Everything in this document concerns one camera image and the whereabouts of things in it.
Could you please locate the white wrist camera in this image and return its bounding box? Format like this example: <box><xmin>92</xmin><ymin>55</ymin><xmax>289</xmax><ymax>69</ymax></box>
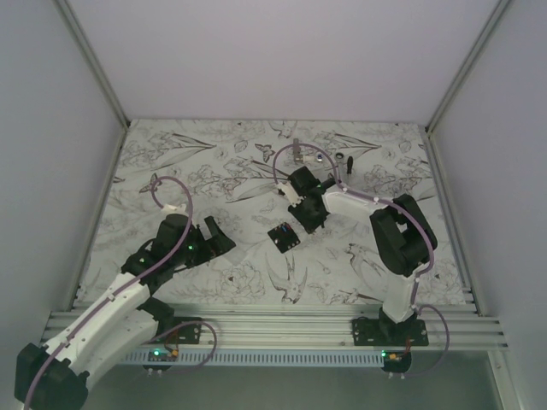
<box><xmin>276</xmin><ymin>183</ymin><xmax>303</xmax><ymax>207</ymax></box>
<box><xmin>162</xmin><ymin>204</ymin><xmax>187</xmax><ymax>215</ymax></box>

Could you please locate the aluminium corner post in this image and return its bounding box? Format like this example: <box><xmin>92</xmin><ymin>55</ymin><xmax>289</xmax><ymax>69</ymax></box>
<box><xmin>52</xmin><ymin>0</ymin><xmax>131</xmax><ymax>130</ymax></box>
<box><xmin>425</xmin><ymin>0</ymin><xmax>514</xmax><ymax>135</ymax></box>

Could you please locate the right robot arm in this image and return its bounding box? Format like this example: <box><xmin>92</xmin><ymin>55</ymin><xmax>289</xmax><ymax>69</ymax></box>
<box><xmin>276</xmin><ymin>167</ymin><xmax>438</xmax><ymax>346</ymax></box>

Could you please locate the black fuse box base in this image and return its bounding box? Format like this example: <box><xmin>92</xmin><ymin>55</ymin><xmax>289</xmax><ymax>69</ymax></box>
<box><xmin>268</xmin><ymin>222</ymin><xmax>300</xmax><ymax>254</ymax></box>

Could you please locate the left controller board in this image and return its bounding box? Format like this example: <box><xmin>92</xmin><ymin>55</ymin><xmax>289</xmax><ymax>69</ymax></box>
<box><xmin>148</xmin><ymin>348</ymin><xmax>178</xmax><ymax>362</ymax></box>

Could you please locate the metal bracket block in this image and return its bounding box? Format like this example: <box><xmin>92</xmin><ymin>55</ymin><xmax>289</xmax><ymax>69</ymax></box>
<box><xmin>292</xmin><ymin>138</ymin><xmax>303</xmax><ymax>164</ymax></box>

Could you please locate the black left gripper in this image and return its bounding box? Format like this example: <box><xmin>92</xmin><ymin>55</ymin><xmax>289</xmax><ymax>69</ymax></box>
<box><xmin>172</xmin><ymin>216</ymin><xmax>234</xmax><ymax>268</ymax></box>

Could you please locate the white slotted cable duct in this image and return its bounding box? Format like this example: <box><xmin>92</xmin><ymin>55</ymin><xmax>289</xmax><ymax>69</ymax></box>
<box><xmin>121</xmin><ymin>348</ymin><xmax>384</xmax><ymax>368</ymax></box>

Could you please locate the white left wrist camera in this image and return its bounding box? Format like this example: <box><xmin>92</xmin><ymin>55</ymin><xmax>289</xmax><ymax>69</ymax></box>
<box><xmin>162</xmin><ymin>204</ymin><xmax>187</xmax><ymax>215</ymax></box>

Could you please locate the controller board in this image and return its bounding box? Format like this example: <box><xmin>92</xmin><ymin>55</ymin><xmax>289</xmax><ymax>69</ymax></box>
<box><xmin>381</xmin><ymin>350</ymin><xmax>410</xmax><ymax>363</ymax></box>
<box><xmin>148</xmin><ymin>348</ymin><xmax>178</xmax><ymax>362</ymax></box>

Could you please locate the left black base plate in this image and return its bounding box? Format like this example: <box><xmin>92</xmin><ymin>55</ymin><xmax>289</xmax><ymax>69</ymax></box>
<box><xmin>145</xmin><ymin>317</ymin><xmax>203</xmax><ymax>345</ymax></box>

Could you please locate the aluminium frame rail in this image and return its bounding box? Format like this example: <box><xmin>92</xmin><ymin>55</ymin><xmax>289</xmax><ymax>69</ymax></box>
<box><xmin>40</xmin><ymin>302</ymin><xmax>509</xmax><ymax>349</ymax></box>

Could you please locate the left aluminium corner post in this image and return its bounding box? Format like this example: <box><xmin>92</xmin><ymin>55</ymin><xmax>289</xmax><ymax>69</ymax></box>
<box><xmin>52</xmin><ymin>0</ymin><xmax>131</xmax><ymax>130</ymax></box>

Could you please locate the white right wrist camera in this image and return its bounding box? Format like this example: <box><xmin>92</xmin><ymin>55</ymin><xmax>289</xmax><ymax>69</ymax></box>
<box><xmin>276</xmin><ymin>183</ymin><xmax>303</xmax><ymax>207</ymax></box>

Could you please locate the right aluminium corner post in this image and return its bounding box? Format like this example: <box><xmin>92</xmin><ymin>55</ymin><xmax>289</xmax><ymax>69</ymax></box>
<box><xmin>425</xmin><ymin>0</ymin><xmax>514</xmax><ymax>135</ymax></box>

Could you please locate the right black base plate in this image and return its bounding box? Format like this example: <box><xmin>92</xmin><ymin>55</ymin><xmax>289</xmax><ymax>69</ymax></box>
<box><xmin>350</xmin><ymin>317</ymin><xmax>429</xmax><ymax>347</ymax></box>

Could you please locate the right controller board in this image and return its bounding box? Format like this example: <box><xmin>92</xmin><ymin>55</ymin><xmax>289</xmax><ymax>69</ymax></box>
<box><xmin>381</xmin><ymin>350</ymin><xmax>410</xmax><ymax>363</ymax></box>

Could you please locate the black handled screwdriver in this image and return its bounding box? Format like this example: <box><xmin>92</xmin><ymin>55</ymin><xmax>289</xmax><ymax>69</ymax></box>
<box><xmin>346</xmin><ymin>155</ymin><xmax>354</xmax><ymax>175</ymax></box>

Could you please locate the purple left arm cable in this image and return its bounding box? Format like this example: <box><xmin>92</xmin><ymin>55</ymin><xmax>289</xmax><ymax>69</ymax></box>
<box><xmin>23</xmin><ymin>175</ymin><xmax>194</xmax><ymax>410</ymax></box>

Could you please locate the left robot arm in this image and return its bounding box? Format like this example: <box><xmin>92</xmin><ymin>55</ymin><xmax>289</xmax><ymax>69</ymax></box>
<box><xmin>14</xmin><ymin>214</ymin><xmax>236</xmax><ymax>409</ymax></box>

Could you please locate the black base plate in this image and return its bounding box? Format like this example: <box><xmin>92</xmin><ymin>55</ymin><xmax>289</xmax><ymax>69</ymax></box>
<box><xmin>145</xmin><ymin>317</ymin><xmax>203</xmax><ymax>345</ymax></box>
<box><xmin>350</xmin><ymin>317</ymin><xmax>429</xmax><ymax>347</ymax></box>

